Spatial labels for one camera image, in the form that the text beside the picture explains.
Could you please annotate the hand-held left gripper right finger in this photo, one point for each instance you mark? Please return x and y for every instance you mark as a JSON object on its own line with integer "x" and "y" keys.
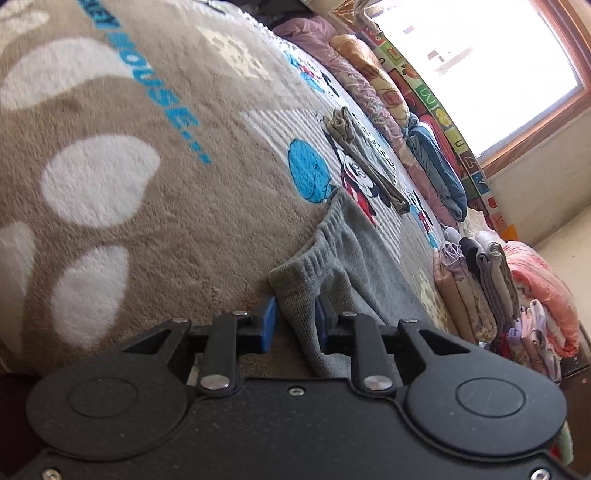
{"x": 324, "y": 325}

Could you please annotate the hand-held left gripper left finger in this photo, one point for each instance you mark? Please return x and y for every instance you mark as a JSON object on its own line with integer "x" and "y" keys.
{"x": 264, "y": 325}

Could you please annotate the grey knit pants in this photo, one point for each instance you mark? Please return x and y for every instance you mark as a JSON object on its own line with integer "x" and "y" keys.
{"x": 341, "y": 272}

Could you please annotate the pile of folded clothes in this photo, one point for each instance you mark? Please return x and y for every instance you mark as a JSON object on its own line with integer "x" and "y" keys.
{"x": 480, "y": 286}

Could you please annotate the cartoon mouse printed blanket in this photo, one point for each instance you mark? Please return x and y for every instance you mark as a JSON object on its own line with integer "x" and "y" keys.
{"x": 152, "y": 217}

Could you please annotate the olive folded garment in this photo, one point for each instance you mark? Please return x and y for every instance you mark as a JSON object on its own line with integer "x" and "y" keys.
{"x": 364, "y": 152}

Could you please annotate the blue folded blanket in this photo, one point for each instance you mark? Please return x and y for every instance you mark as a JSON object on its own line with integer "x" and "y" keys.
{"x": 438, "y": 170}

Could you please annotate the coral pink fleece blanket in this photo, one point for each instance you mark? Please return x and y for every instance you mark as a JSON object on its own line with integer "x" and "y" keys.
{"x": 545, "y": 290}

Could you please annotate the red pillow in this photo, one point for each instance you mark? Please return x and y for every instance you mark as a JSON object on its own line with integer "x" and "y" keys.
{"x": 438, "y": 127}

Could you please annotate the colourful alphabet foam mat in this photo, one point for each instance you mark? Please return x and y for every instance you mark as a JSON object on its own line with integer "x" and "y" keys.
{"x": 431, "y": 99}

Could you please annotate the pink floral quilt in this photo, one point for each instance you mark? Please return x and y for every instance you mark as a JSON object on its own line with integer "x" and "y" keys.
{"x": 344, "y": 69}

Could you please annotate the orange printed pillow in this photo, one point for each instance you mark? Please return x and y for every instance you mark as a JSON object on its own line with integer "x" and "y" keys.
{"x": 374, "y": 69}

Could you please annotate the wooden framed window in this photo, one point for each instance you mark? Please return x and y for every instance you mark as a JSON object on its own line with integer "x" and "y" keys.
{"x": 480, "y": 64}

